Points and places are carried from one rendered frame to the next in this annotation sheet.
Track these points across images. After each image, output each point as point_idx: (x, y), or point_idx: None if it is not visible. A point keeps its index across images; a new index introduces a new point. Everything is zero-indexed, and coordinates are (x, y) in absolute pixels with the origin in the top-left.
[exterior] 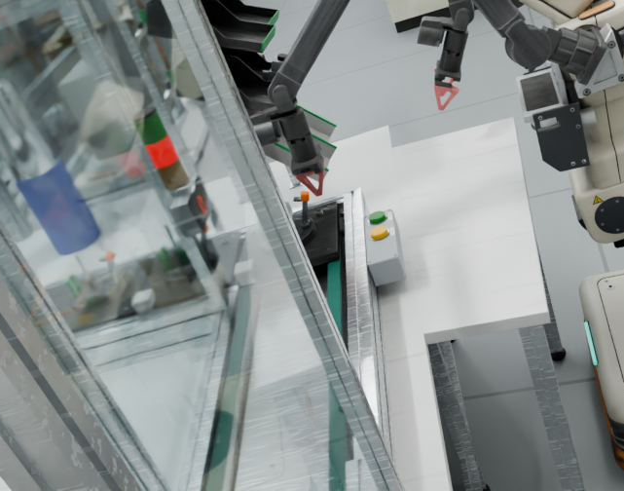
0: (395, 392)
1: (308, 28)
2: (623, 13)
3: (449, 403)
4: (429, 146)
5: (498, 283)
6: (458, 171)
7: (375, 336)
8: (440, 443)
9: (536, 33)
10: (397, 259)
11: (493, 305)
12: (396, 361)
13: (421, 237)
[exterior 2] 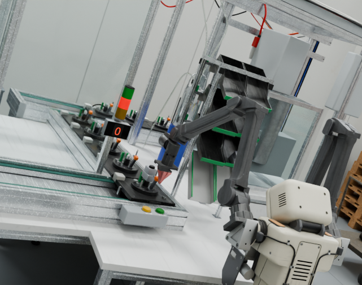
0: (52, 219)
1: (199, 119)
2: (276, 231)
3: None
4: None
5: (126, 254)
6: None
7: (75, 204)
8: (18, 223)
9: (230, 190)
10: (127, 212)
11: (109, 250)
12: (72, 221)
13: (167, 241)
